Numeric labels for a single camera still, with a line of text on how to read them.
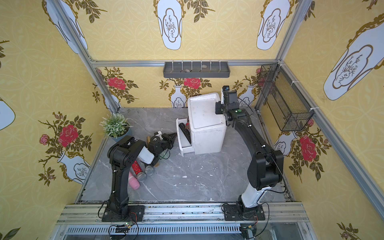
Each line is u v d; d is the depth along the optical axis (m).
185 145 0.98
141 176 0.83
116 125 0.89
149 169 0.85
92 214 0.75
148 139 1.02
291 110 0.65
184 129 1.03
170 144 0.93
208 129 0.78
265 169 0.45
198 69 0.92
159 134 0.97
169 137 0.94
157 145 0.82
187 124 1.07
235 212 0.73
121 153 0.57
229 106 0.64
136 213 0.73
